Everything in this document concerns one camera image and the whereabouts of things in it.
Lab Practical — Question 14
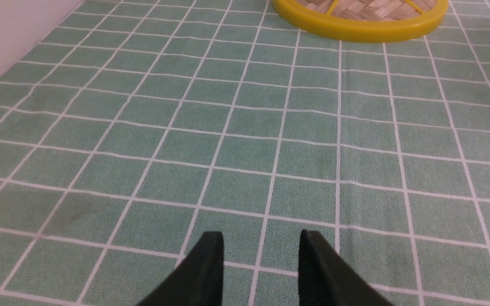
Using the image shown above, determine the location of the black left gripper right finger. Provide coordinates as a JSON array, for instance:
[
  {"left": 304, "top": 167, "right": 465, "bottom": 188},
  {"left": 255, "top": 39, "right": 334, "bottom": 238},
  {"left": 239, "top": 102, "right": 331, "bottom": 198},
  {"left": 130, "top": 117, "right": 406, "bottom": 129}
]
[{"left": 298, "top": 230, "right": 392, "bottom": 306}]

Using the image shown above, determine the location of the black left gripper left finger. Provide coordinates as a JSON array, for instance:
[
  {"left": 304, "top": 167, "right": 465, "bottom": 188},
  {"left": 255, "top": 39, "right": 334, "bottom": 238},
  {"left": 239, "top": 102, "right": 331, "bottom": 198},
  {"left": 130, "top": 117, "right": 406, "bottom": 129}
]
[{"left": 138, "top": 231, "right": 224, "bottom": 306}]

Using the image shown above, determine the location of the yellow bamboo steamer lid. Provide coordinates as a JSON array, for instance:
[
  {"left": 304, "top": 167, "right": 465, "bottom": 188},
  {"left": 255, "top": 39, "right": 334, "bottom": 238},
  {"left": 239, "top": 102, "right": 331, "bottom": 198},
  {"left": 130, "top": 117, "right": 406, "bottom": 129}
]
[{"left": 273, "top": 0, "right": 449, "bottom": 43}]

